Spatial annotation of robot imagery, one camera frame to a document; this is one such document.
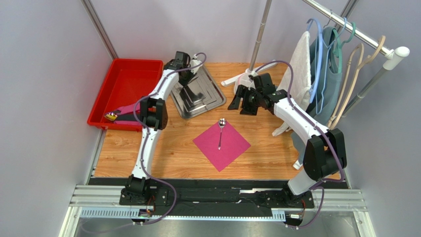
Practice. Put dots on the white round mesh container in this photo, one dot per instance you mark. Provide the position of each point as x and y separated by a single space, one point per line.
243 79

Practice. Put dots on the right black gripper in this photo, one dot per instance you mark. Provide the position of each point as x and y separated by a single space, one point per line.
247 99

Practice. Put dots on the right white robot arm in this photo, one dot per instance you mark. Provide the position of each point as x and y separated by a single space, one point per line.
324 153

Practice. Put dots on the aluminium rail frame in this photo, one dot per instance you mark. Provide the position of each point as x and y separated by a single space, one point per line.
177 157

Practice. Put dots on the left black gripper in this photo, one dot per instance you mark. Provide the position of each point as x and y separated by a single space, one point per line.
185 83

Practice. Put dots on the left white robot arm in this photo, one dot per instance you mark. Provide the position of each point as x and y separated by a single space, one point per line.
153 117

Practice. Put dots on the magenta paper napkin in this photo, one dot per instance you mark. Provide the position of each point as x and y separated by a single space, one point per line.
232 146

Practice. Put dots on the white towel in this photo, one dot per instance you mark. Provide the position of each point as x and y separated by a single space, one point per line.
300 62

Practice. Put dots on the pink and black tool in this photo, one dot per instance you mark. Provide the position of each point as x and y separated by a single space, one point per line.
125 115

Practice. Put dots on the teal hanging garment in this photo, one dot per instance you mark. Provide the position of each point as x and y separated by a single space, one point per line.
322 108

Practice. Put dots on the red plastic bin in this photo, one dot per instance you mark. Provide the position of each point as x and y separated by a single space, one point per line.
126 81

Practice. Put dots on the green clothes hanger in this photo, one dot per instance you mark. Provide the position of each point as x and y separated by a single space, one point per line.
337 47

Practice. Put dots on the stainless steel tray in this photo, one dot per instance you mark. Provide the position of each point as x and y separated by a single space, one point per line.
199 96

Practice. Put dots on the blue clothes hanger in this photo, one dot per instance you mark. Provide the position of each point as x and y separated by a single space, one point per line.
316 53

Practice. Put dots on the beige clothes hanger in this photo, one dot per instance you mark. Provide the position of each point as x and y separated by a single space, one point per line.
368 59
347 86

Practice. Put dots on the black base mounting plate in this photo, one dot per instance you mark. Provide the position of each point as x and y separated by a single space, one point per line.
215 198

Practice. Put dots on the silver spoon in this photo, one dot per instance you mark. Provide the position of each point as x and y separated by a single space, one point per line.
221 123

